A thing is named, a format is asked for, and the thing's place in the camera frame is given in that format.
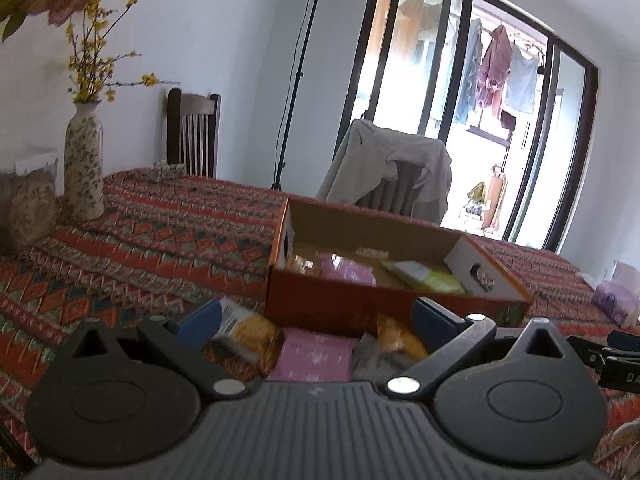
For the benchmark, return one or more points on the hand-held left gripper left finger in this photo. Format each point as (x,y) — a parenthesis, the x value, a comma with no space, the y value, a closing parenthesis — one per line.
(200,325)

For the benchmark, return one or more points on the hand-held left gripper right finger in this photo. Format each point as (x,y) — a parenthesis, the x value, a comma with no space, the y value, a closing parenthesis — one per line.
(435,325)

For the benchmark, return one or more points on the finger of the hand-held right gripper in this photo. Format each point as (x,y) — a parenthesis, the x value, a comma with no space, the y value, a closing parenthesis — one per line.
(625,338)
(592,352)

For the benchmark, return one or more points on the yellow chips snack packet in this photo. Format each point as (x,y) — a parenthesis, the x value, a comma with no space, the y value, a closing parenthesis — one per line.
(395,337)

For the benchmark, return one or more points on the short lime green snack packet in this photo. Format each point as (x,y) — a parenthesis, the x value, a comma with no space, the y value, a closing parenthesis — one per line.
(425,275)

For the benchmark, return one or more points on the white cracker snack packet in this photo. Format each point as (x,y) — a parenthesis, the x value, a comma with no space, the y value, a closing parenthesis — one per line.
(252,332)

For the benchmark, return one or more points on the pink snack packet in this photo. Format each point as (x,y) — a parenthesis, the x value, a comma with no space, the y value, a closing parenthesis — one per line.
(345,270)
(310,357)

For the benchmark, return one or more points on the red cardboard box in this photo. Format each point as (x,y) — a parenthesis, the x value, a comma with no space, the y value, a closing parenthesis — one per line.
(325,310)

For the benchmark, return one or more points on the purple tissue pack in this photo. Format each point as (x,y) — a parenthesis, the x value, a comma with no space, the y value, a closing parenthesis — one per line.
(617,295)

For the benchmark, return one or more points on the yellow green balcony bag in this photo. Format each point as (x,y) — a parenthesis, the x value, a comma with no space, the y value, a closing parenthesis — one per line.
(476,192)

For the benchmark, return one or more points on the chair under jacket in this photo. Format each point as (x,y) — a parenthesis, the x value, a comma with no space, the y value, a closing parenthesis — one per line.
(395,190)

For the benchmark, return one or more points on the wooden balcony stand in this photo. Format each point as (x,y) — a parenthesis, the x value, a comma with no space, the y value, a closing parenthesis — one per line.
(495,195)

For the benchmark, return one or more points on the small patterned pouch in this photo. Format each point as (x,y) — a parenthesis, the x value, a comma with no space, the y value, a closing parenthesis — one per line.
(167,170)

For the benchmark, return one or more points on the chair with beige jacket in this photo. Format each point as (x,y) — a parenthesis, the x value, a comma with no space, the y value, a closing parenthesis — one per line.
(360,170)

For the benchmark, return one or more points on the slim floral vase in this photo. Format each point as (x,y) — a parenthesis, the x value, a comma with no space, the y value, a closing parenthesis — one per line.
(82,160)

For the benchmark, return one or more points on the glass jar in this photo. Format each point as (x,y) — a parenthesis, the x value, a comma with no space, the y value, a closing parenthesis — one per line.
(30,205)

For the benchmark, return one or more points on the dark hanging garment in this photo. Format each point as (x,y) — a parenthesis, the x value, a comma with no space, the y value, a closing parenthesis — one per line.
(509,120)

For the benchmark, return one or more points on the dark wooden chair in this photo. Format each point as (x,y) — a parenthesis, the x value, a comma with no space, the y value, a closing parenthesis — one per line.
(192,105)

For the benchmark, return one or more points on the light blue hanging shirt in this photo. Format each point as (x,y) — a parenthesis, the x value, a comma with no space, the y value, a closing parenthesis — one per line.
(522,80)

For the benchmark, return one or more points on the maroon hanging shirt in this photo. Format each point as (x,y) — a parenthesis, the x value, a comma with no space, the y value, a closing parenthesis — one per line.
(495,70)

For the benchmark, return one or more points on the yellow flower branches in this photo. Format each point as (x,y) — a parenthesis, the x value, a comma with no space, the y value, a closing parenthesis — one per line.
(90,85)

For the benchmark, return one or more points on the beige hanging garment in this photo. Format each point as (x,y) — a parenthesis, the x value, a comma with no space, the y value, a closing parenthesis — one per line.
(415,15)

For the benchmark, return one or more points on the black sliding door frame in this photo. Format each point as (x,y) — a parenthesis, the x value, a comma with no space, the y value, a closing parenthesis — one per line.
(361,60)

